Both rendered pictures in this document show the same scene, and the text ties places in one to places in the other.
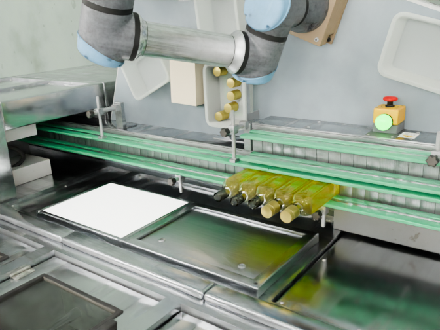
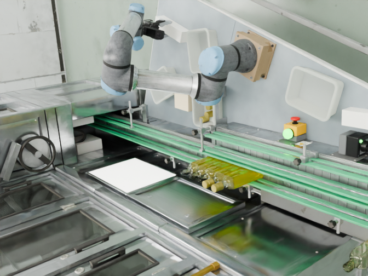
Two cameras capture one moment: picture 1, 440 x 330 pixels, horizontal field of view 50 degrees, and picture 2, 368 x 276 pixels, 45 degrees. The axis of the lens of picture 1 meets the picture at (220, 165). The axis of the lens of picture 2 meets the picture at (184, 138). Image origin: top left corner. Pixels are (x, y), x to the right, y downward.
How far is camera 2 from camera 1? 80 cm
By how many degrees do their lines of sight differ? 14
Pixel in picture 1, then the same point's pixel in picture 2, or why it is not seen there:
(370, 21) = (286, 67)
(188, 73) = not seen: hidden behind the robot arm
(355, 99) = (280, 116)
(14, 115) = (78, 110)
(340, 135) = (262, 139)
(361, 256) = (268, 218)
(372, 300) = (254, 243)
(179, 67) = not seen: hidden behind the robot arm
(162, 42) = (147, 82)
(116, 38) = (119, 81)
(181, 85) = (180, 97)
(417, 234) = (304, 208)
